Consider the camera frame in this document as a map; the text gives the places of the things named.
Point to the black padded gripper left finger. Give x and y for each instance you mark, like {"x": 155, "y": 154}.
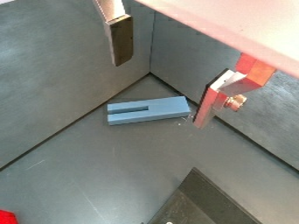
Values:
{"x": 119, "y": 29}

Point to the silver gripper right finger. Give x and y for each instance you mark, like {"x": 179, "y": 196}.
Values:
{"x": 223, "y": 93}

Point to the blue double-square peg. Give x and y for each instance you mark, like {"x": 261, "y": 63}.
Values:
{"x": 149, "y": 110}

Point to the red peg board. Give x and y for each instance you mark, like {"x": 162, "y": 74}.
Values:
{"x": 7, "y": 217}

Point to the black curved holder stand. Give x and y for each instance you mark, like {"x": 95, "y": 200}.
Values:
{"x": 201, "y": 203}

